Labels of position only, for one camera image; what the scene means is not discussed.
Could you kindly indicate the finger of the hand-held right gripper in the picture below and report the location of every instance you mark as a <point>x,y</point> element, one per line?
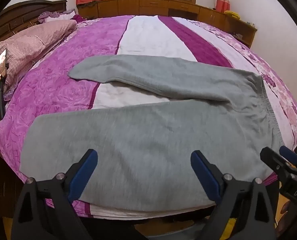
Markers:
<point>273,161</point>
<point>289,155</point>

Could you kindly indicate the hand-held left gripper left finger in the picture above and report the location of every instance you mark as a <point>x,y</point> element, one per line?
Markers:
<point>84,170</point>

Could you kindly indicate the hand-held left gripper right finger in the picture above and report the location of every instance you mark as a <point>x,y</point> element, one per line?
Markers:
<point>204,172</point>

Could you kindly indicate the grey pants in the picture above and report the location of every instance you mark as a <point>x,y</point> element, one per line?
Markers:
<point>138,142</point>

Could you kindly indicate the person's right hand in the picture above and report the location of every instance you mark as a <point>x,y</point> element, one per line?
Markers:
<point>284,217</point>

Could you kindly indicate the yellow fluffy cloth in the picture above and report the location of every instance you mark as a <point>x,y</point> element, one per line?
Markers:
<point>229,230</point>

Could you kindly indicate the purple floral blanket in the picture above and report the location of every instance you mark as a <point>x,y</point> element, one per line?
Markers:
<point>63,92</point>

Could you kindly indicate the smartphone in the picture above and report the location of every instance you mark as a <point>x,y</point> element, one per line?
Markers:
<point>2,62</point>

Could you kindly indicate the pink pillows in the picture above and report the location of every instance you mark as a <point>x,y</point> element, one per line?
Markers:
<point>31,42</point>

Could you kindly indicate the yellow object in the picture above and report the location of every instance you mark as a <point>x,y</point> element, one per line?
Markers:
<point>233,14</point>

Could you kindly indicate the purple ruffled pillow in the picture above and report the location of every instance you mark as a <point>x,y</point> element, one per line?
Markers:
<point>53,15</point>

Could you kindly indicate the dark wooden headboard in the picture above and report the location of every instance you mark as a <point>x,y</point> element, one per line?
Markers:
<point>18,15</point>

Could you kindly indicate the wooden cabinet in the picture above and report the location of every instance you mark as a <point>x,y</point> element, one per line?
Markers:
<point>151,7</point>

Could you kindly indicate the dark wooden bed frame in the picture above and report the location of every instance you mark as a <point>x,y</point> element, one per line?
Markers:
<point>3,185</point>

